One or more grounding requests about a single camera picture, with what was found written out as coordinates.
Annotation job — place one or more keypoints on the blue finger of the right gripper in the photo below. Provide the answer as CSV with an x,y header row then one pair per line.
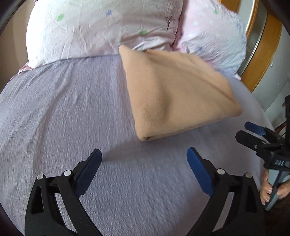
x,y
261,131
249,141

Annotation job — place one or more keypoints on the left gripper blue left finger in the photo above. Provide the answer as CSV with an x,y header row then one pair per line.
x,y
43,216

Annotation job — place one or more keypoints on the person's right hand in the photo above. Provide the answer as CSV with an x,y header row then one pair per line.
x,y
266,189

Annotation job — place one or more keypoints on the left floral white pillow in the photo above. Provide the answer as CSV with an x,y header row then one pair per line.
x,y
60,30

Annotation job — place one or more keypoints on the tan orange shirt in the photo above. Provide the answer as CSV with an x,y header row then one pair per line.
x,y
172,92

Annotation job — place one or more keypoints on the lavender bed sheet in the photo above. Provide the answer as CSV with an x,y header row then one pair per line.
x,y
54,116

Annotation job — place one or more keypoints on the right floral pink pillow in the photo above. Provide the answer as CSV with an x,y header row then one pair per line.
x,y
214,33

